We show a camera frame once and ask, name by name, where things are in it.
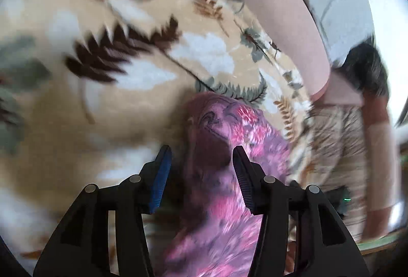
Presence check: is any dark grey cloth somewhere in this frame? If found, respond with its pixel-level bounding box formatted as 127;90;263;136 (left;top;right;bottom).
331;41;391;100

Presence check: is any purple floral garment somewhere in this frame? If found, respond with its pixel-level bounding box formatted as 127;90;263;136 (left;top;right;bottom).
159;92;292;277

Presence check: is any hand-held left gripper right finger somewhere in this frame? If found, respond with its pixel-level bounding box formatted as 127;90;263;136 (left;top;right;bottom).
232;146;370;277

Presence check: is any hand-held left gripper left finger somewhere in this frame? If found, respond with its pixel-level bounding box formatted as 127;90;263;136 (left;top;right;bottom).
33;145;173;277

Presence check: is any beige leaf print blanket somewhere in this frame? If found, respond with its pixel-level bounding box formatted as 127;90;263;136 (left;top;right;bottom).
0;0;370;277

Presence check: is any person's right forearm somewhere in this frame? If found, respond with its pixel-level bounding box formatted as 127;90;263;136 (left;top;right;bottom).
363;95;402;233

